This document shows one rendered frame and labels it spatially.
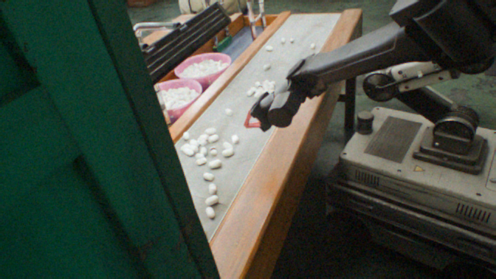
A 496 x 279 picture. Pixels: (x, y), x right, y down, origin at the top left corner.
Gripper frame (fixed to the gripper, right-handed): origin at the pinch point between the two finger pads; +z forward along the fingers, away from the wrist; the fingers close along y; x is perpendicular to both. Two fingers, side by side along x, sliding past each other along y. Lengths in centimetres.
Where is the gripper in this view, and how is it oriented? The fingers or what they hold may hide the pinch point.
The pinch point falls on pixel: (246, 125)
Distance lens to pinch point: 92.3
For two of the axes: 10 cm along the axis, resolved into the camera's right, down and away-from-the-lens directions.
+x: 6.9, 6.9, 1.9
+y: -3.9, 5.9, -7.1
